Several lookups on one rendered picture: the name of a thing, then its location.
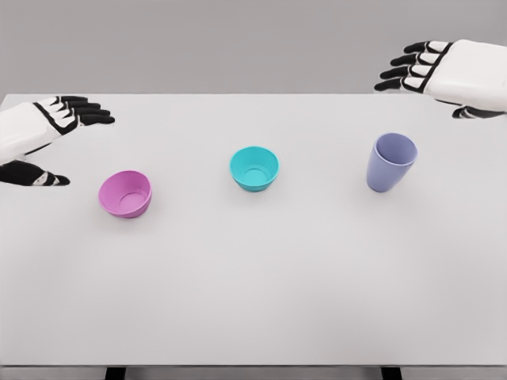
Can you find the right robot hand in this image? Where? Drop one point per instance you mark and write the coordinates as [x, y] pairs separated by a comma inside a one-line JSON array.
[[471, 75]]

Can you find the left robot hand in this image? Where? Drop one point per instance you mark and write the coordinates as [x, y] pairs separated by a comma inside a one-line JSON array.
[[27, 126]]

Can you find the pink bowl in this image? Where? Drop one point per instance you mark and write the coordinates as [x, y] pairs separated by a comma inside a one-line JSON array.
[[119, 194]]

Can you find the lavender cup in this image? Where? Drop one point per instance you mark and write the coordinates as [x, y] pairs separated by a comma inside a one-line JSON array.
[[386, 168]]

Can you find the teal bowl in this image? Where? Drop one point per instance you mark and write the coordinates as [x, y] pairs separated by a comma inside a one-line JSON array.
[[253, 170]]

